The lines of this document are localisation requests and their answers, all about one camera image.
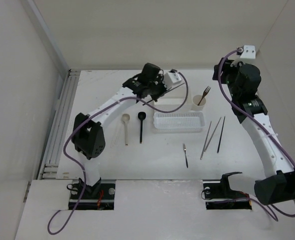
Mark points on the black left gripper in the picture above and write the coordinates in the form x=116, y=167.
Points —
x=159, y=79

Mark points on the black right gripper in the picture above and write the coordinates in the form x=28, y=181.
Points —
x=227, y=67

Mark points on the black chopstick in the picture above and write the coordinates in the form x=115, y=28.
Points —
x=168, y=91
x=221, y=135

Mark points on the brown wooden fork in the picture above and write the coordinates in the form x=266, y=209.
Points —
x=204, y=94

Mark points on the clear chopstick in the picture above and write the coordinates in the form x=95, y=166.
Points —
x=115, y=136

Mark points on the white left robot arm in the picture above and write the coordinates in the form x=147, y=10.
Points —
x=89, y=138

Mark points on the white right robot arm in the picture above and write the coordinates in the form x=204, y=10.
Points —
x=279, y=182

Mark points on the white square box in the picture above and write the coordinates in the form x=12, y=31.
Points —
x=174, y=99

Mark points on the black spoon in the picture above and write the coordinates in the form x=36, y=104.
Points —
x=141, y=116

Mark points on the beige wooden spoon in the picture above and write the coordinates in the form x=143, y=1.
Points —
x=125, y=119

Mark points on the white perforated basket tray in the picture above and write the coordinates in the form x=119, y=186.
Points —
x=179, y=122

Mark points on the white paper cup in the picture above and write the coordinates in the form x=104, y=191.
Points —
x=195, y=101

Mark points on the metal chopstick left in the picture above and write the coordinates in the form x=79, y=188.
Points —
x=206, y=139

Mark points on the small metal fork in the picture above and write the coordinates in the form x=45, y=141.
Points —
x=185, y=155

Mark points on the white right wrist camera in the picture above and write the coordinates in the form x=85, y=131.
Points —
x=247, y=53

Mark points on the aluminium rail frame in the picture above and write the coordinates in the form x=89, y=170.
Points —
x=47, y=166

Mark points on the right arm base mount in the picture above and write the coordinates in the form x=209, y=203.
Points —
x=216, y=191

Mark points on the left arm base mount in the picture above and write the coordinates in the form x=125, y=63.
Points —
x=99, y=197

